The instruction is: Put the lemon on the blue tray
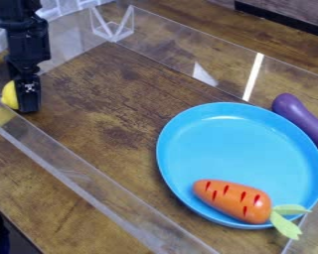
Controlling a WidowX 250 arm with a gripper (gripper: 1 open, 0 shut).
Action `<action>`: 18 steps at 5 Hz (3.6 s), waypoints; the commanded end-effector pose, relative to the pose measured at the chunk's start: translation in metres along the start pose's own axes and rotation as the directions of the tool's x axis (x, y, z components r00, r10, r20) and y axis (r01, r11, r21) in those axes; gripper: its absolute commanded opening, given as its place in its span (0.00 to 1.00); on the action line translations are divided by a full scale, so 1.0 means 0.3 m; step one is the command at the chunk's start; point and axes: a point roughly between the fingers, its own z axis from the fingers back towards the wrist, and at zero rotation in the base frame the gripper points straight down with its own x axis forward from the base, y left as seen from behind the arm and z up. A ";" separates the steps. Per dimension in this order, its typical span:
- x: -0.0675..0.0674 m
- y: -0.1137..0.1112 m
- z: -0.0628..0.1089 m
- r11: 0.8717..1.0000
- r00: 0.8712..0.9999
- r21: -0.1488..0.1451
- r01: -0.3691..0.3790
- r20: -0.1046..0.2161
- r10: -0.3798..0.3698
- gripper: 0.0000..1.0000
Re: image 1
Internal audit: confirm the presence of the yellow toy lemon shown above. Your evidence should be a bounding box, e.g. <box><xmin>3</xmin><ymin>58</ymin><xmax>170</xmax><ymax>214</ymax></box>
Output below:
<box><xmin>2</xmin><ymin>80</ymin><xmax>19</xmax><ymax>110</ymax></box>

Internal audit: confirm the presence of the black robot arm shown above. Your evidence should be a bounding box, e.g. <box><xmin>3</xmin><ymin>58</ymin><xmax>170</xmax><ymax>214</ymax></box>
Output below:
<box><xmin>0</xmin><ymin>0</ymin><xmax>52</xmax><ymax>113</ymax></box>

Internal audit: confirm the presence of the clear acrylic wall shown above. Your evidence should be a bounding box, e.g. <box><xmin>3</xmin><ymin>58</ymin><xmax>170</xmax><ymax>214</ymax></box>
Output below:
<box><xmin>0</xmin><ymin>19</ymin><xmax>97</xmax><ymax>97</ymax></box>
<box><xmin>90</xmin><ymin>3</ymin><xmax>318</xmax><ymax>115</ymax></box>
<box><xmin>0</xmin><ymin>102</ymin><xmax>220</xmax><ymax>254</ymax></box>

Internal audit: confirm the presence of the orange toy carrot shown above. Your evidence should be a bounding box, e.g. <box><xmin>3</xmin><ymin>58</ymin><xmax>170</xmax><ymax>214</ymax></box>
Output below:
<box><xmin>193</xmin><ymin>179</ymin><xmax>311</xmax><ymax>240</ymax></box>

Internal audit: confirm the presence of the clear acrylic left wall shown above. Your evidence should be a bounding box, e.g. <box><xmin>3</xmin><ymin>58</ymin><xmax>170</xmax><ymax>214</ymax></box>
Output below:
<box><xmin>0</xmin><ymin>19</ymin><xmax>97</xmax><ymax>97</ymax></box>

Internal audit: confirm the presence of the clear acrylic back wall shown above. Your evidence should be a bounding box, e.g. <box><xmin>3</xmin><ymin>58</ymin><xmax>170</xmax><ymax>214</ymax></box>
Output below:
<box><xmin>90</xmin><ymin>3</ymin><xmax>318</xmax><ymax>115</ymax></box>

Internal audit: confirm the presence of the blue plastic tray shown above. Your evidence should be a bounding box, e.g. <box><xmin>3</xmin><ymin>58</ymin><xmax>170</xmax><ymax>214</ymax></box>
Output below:
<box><xmin>156</xmin><ymin>101</ymin><xmax>318</xmax><ymax>230</ymax></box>

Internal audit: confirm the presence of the purple toy eggplant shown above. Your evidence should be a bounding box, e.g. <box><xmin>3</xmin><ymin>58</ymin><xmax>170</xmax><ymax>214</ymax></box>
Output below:
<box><xmin>272</xmin><ymin>93</ymin><xmax>318</xmax><ymax>147</ymax></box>

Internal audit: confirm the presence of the clear acrylic front wall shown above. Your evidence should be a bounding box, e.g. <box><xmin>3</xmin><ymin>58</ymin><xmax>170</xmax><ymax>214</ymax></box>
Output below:
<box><xmin>0</xmin><ymin>102</ymin><xmax>220</xmax><ymax>254</ymax></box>

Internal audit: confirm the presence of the white patterned curtain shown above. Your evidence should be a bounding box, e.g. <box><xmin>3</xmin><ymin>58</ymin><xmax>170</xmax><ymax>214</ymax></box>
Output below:
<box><xmin>0</xmin><ymin>0</ymin><xmax>106</xmax><ymax>59</ymax></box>

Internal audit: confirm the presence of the dark wooden furniture piece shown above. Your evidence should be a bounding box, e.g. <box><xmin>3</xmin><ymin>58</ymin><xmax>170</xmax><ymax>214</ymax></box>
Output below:
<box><xmin>236</xmin><ymin>0</ymin><xmax>318</xmax><ymax>36</ymax></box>

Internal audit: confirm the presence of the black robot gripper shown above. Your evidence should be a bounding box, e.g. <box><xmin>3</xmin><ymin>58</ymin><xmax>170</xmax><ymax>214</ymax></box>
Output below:
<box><xmin>0</xmin><ymin>16</ymin><xmax>52</xmax><ymax>113</ymax></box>

